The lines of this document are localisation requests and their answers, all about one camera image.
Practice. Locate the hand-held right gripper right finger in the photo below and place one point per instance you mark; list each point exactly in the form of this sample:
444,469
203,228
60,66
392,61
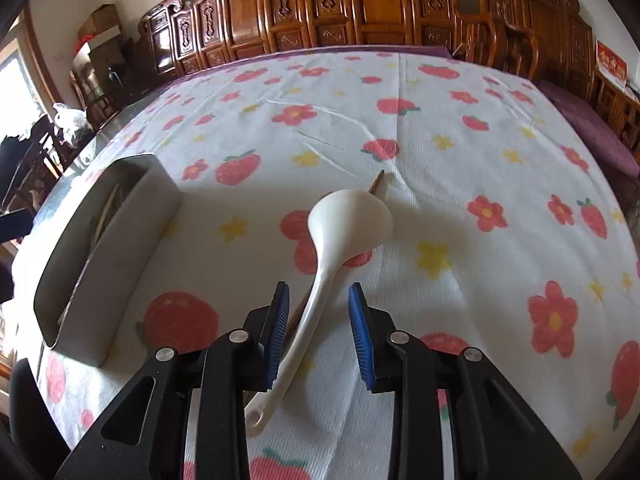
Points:
358,332

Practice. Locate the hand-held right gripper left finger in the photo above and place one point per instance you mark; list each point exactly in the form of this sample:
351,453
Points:
277,332

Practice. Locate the white ladle spoon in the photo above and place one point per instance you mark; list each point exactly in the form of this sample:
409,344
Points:
350,220

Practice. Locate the dark brown chopstick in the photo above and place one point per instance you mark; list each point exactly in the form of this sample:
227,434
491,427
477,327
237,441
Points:
377,182

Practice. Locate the grey metal tray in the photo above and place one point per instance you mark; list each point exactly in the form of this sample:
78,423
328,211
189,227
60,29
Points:
130,240

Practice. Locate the strawberry print tablecloth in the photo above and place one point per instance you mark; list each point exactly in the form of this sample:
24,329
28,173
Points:
450,160

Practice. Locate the long purple seat cushion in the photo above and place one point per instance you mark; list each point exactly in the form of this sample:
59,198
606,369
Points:
425,52

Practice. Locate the white plastic bag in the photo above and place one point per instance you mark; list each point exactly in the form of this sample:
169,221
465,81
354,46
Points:
72,122

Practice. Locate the dark wooden chair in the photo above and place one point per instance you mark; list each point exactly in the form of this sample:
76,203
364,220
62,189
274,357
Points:
30,170

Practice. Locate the grey furry thing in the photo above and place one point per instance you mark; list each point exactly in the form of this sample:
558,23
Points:
629,210

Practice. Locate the dark wooden cabinet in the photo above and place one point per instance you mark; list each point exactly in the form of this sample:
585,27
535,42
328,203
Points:
107,77

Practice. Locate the purple armchair cushion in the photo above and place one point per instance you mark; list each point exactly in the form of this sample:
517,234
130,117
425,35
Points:
595,130

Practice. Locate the long carved wooden bench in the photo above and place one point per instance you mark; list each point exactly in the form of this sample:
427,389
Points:
325,5

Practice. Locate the cardboard boxes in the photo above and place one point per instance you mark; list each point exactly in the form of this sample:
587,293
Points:
100,22

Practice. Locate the carved wooden armchair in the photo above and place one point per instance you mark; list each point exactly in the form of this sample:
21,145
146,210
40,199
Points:
550,20

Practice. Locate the red printed card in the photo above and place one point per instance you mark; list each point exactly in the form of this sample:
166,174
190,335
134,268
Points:
611,60

